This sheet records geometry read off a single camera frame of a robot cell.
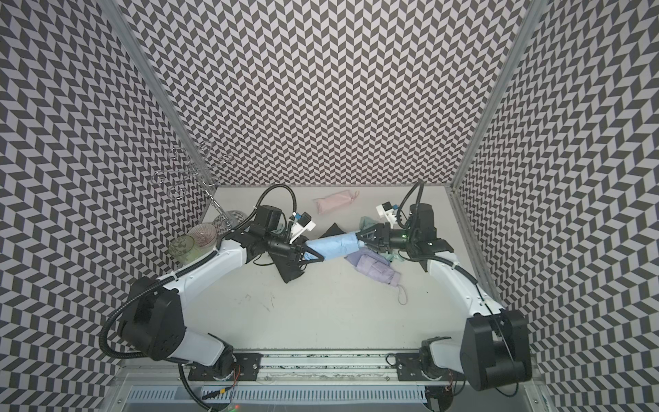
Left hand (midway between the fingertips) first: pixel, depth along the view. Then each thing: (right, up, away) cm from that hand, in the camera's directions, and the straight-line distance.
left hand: (320, 258), depth 74 cm
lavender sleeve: (+11, -3, +19) cm, 22 cm away
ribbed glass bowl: (-48, +4, +25) cm, 54 cm away
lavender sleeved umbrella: (+18, -6, +17) cm, 25 cm away
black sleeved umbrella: (+3, +6, +27) cm, 28 cm away
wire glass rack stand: (-61, +33, +37) cm, 79 cm away
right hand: (+11, +5, -1) cm, 12 cm away
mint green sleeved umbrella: (+16, +9, +27) cm, 33 cm away
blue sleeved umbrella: (+4, +4, -4) cm, 7 cm away
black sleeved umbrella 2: (-13, -6, +18) cm, 23 cm away
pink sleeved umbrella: (+3, +18, +34) cm, 39 cm away
